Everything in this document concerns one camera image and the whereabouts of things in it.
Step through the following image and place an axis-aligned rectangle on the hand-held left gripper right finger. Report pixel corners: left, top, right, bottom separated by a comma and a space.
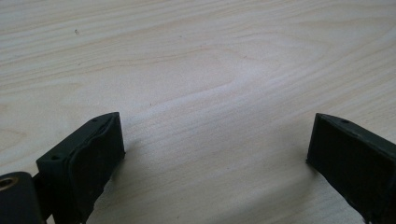
305, 112, 396, 224

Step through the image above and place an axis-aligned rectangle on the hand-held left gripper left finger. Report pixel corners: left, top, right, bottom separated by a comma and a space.
32, 111, 126, 224

